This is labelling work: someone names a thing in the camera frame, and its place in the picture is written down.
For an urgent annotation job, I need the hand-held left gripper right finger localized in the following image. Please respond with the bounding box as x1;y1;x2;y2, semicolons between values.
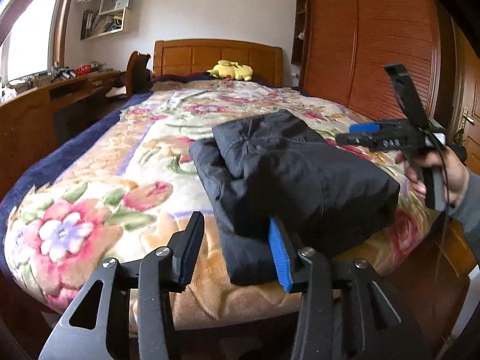
268;215;424;360

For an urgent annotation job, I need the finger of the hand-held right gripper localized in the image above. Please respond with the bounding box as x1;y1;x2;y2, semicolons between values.
349;121;387;134
335;132;377;151

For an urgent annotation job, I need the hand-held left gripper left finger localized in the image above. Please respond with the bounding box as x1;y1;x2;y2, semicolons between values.
39;212;206;360

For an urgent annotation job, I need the black jacket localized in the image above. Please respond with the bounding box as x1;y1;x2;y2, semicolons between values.
188;109;401;286

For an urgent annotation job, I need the person's right forearm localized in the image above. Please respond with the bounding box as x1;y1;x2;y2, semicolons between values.
446;169;480;267

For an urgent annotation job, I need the person's right hand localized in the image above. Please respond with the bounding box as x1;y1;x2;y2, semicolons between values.
395;150;466;209

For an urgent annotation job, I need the wooden louvered wardrobe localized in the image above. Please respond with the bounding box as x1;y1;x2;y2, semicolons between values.
290;0;456;147

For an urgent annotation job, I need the wooden door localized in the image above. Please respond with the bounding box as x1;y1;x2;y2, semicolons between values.
448;19;480;158

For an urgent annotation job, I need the floral plush blanket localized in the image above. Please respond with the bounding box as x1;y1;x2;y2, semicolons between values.
0;79;451;334

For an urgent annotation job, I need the yellow plush toy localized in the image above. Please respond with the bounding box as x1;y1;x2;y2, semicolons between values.
207;59;254;81

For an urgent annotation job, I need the wooden bed headboard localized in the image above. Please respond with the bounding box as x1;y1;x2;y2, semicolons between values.
153;39;284;87

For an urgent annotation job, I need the wooden chair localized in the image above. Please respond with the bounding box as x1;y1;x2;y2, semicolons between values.
125;50;154;100

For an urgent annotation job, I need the wooden desk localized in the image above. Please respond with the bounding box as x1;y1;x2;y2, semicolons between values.
0;70;128;199

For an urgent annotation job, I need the black metal device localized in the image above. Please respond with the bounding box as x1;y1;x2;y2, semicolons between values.
50;65;76;81

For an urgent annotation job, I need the row of books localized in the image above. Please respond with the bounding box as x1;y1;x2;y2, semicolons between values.
80;9;95;40

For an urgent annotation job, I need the window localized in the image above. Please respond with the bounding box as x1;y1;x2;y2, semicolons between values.
0;0;72;83

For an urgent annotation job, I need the brass door handle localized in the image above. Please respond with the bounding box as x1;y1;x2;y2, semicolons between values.
459;107;475;136

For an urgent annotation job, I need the white wall shelf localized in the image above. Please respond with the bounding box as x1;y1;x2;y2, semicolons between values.
78;0;137;41

